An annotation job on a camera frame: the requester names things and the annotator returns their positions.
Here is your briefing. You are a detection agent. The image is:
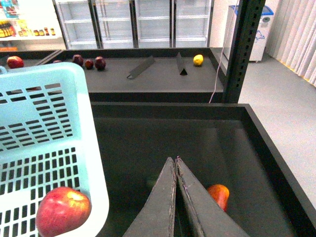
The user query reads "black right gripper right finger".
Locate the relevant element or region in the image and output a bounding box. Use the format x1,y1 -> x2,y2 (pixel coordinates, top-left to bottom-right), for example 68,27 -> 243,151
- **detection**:
175,158 -> 248,237

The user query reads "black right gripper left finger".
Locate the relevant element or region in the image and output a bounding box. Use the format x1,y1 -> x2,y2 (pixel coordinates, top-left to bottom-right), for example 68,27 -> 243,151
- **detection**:
124,158 -> 177,237

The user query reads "red yellow apple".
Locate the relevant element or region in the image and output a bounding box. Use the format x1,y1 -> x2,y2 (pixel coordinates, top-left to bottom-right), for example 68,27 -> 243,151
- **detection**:
36,187 -> 92,237

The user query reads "light blue plastic basket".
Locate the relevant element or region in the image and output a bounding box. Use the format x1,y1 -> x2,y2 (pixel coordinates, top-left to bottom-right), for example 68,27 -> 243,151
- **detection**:
0,62 -> 109,237

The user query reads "dark red apple right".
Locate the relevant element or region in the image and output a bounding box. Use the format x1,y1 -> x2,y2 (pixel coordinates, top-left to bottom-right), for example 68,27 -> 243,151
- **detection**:
95,56 -> 106,71

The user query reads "dark red apple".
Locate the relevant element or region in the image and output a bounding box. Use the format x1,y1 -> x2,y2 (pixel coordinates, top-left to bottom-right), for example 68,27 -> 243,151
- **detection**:
95,56 -> 106,71
72,54 -> 84,67

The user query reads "red apple far left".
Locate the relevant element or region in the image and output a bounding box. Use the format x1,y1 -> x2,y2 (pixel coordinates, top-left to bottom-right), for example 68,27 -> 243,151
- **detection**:
6,56 -> 24,69

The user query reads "dark red mango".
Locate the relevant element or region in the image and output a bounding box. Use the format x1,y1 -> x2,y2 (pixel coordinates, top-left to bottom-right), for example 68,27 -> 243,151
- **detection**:
207,184 -> 230,212

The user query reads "black divider plate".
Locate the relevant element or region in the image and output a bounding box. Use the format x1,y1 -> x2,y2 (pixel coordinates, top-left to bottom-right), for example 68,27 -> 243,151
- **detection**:
127,56 -> 155,79

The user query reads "black triangular divider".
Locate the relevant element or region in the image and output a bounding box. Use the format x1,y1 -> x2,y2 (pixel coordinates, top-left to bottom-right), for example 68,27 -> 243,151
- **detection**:
176,52 -> 188,76

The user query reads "yellow lemon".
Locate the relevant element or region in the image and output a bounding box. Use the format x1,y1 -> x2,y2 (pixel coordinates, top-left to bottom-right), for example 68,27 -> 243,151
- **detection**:
193,54 -> 204,67

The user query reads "small dark red fruit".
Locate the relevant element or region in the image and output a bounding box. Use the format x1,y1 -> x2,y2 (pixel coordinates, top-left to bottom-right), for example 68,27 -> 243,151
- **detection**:
85,59 -> 94,70

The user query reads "white chest freezer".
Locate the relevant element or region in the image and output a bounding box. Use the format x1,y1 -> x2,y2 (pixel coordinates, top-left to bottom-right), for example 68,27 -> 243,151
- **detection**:
223,4 -> 275,63

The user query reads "white curtain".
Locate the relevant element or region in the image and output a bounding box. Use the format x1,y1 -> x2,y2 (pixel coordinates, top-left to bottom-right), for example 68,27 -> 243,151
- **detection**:
266,0 -> 316,86

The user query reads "glass door refrigerator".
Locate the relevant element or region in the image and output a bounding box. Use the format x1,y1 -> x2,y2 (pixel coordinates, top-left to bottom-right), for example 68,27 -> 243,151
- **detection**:
53,0 -> 214,50

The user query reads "black shelf upright post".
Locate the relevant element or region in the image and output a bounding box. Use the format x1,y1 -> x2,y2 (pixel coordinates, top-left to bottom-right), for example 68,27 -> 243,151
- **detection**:
222,0 -> 265,104

